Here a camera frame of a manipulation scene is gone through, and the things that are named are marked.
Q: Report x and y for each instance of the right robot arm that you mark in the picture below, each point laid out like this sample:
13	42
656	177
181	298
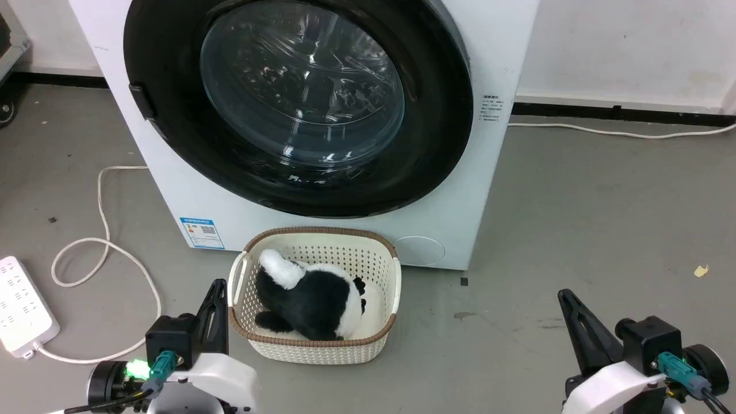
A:
704	365

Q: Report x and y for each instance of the small text label sticker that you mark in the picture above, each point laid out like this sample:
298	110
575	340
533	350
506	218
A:
490	108

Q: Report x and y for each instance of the cream plastic laundry basket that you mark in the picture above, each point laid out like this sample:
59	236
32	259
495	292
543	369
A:
325	247

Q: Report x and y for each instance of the round white filter cover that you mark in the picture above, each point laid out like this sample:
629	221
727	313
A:
421	250

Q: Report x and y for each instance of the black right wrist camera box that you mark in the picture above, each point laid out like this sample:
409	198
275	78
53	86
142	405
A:
652	342

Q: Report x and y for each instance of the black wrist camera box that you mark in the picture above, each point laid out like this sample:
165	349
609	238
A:
652	342
172	336

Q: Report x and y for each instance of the black white panda plush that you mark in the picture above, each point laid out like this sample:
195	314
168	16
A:
313	299

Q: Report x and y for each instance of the white power strip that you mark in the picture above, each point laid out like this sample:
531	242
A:
20	305

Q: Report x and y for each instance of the grey wheeled cart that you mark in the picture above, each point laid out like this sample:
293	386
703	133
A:
7	52

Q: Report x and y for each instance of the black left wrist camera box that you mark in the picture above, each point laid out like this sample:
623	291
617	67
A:
172	336

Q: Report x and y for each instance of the white front-load washing machine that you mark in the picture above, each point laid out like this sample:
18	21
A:
172	192

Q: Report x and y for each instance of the blue energy label sticker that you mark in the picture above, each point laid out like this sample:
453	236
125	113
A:
201	233

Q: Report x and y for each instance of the yellow paper scrap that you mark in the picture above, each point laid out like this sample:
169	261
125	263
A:
701	271

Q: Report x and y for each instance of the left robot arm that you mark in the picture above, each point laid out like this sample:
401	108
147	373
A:
106	382

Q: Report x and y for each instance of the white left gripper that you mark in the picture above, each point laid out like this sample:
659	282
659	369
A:
224	382

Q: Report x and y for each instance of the black round glass washer door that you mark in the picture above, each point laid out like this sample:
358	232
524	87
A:
172	146

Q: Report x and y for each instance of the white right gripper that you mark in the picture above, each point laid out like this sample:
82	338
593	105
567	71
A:
615	391

